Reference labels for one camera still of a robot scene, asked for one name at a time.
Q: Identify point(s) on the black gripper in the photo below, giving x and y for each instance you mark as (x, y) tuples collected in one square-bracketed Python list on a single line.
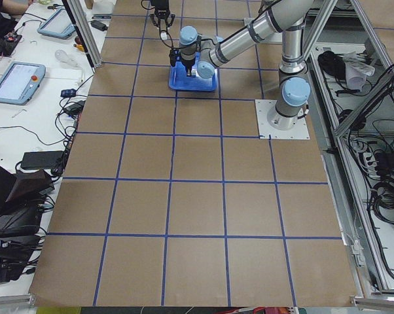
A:
[(160, 4), (188, 61)]

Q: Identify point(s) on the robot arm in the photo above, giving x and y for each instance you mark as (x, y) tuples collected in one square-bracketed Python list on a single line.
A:
[(286, 17), (160, 4)]

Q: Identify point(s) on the blue plastic tray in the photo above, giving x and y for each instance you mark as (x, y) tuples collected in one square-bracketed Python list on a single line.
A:
[(180, 82)]

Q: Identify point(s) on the black power adapter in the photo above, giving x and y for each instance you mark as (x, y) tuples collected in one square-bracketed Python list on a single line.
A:
[(99, 25)]

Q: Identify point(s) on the teach pendant far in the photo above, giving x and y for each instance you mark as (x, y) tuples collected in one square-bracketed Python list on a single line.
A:
[(58, 25)]

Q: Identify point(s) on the teach pendant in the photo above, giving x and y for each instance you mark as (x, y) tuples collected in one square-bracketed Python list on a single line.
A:
[(58, 25), (20, 81)]

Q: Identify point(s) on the teach pendant near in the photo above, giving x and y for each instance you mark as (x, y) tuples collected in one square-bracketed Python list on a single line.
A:
[(20, 81)]

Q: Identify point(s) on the aluminium frame post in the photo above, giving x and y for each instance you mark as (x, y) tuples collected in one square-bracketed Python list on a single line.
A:
[(82, 27)]

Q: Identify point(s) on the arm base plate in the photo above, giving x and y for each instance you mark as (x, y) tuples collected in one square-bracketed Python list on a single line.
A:
[(271, 125)]

